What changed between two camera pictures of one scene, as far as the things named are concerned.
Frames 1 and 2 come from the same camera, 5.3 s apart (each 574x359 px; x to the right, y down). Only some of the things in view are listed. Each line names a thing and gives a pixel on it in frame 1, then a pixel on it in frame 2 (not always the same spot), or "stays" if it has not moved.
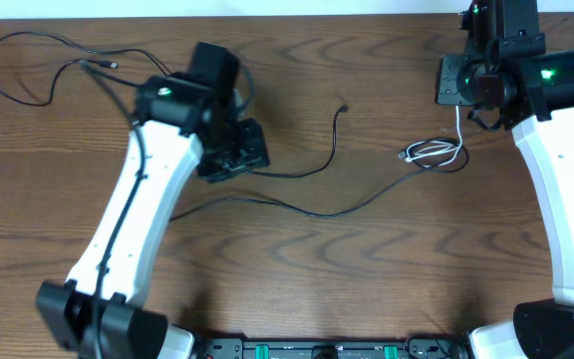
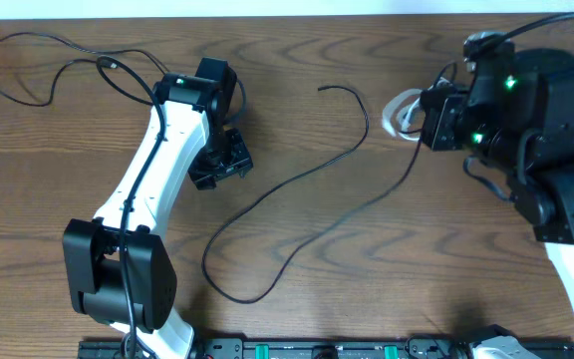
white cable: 429,148 to 404,114
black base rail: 333,348 stays
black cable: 434,156 to 316,240
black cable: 97,64 stays
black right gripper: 445,93 to 439,115
